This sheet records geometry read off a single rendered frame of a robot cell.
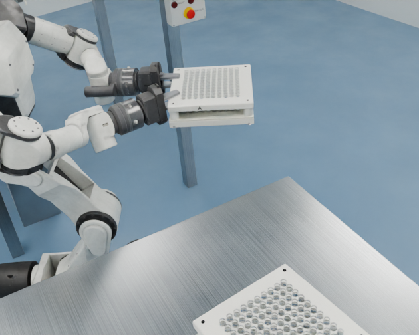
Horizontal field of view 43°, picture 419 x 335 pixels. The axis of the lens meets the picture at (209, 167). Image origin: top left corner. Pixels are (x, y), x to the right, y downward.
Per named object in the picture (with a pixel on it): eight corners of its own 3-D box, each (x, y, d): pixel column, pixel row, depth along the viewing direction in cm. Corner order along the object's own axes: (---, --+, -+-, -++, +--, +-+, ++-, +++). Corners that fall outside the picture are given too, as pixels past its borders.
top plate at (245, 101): (250, 69, 171) (250, 64, 169) (253, 108, 151) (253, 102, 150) (174, 73, 172) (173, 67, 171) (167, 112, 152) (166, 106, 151)
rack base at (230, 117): (251, 84, 173) (251, 77, 172) (254, 123, 154) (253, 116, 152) (175, 87, 175) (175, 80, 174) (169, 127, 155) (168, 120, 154)
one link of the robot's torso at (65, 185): (98, 254, 191) (-16, 179, 170) (105, 221, 205) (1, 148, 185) (126, 232, 184) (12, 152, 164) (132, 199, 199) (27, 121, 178)
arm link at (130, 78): (161, 55, 167) (124, 56, 169) (154, 69, 159) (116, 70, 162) (167, 90, 174) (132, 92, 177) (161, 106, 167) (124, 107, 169)
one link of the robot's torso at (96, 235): (44, 304, 205) (78, 218, 179) (56, 265, 221) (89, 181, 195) (84, 314, 208) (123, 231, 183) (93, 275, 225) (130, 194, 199)
